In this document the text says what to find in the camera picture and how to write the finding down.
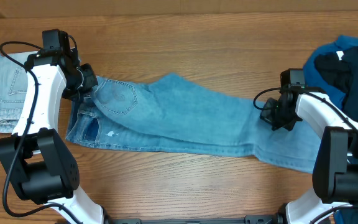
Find long blue denim jeans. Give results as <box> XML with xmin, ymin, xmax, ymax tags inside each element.
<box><xmin>66</xmin><ymin>73</ymin><xmax>320</xmax><ymax>173</ymax></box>

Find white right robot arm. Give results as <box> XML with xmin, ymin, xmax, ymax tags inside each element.
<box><xmin>260</xmin><ymin>86</ymin><xmax>358</xmax><ymax>223</ymax></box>

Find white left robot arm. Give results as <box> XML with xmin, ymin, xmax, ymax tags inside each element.
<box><xmin>0</xmin><ymin>50</ymin><xmax>110</xmax><ymax>223</ymax></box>

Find folded light blue jeans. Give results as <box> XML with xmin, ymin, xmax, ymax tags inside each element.
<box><xmin>0</xmin><ymin>50</ymin><xmax>82</xmax><ymax>134</ymax></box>

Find dark blue clothes pile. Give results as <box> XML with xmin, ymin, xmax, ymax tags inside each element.
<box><xmin>303</xmin><ymin>35</ymin><xmax>358</xmax><ymax>122</ymax></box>

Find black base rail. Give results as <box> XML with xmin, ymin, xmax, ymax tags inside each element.
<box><xmin>106</xmin><ymin>214</ymin><xmax>287</xmax><ymax>224</ymax></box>

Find brown cardboard wall panel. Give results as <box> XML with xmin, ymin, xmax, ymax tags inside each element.
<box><xmin>0</xmin><ymin>0</ymin><xmax>358</xmax><ymax>18</ymax></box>

